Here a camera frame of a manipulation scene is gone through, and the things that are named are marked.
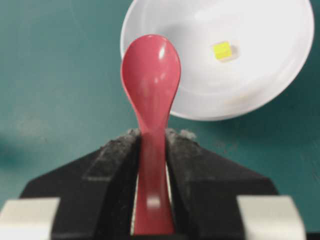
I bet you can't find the yellow hexagonal prism block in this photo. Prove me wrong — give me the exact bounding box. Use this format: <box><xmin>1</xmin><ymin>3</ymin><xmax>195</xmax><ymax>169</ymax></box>
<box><xmin>213</xmin><ymin>41</ymin><xmax>232</xmax><ymax>60</ymax></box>

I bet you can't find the white round bowl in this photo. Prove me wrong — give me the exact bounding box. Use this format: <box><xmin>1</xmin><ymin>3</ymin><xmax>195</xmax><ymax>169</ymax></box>
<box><xmin>120</xmin><ymin>0</ymin><xmax>315</xmax><ymax>121</ymax></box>

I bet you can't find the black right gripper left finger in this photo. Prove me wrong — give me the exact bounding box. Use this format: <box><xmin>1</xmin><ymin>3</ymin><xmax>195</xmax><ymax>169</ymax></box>
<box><xmin>20</xmin><ymin>128</ymin><xmax>140</xmax><ymax>240</ymax></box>

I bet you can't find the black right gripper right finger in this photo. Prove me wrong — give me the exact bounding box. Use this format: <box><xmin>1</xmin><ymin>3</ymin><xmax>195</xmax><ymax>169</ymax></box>
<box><xmin>165</xmin><ymin>128</ymin><xmax>278</xmax><ymax>240</ymax></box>

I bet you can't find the red plastic spoon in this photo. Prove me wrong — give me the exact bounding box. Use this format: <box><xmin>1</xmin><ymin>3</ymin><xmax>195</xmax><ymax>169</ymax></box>
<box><xmin>120</xmin><ymin>34</ymin><xmax>181</xmax><ymax>235</ymax></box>

